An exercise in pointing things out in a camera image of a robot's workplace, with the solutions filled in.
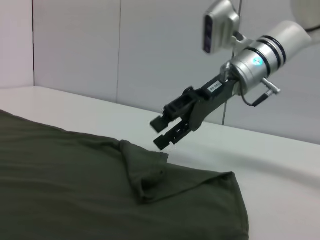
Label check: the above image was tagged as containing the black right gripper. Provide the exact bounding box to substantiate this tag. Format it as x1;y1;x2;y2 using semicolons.
149;73;241;152

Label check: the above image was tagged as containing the dark green t-shirt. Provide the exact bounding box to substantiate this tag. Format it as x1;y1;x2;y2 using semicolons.
0;108;251;240

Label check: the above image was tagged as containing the silver knurled plug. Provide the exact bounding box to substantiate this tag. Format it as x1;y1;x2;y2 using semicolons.
220;61;233;82

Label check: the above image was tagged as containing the grey cable with metal connector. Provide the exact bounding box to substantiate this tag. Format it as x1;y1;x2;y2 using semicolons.
240;76;282;108

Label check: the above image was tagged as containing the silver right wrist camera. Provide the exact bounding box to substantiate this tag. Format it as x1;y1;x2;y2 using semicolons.
201;0;249;55

